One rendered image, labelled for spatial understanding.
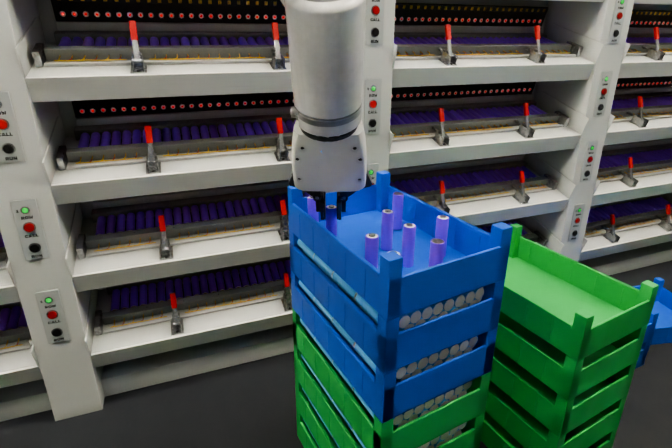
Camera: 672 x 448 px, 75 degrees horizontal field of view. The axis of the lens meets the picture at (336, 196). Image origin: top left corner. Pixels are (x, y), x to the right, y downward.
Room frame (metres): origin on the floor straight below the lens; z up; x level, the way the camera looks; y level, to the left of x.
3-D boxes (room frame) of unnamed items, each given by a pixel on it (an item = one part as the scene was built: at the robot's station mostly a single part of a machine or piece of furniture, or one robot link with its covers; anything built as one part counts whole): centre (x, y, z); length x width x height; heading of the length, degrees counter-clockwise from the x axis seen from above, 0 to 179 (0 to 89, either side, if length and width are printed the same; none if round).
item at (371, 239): (0.53, -0.05, 0.52); 0.02 x 0.02 x 0.06
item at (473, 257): (0.61, -0.08, 0.52); 0.30 x 0.20 x 0.08; 28
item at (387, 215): (0.62, -0.08, 0.52); 0.02 x 0.02 x 0.06
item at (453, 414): (0.61, -0.08, 0.28); 0.30 x 0.20 x 0.08; 28
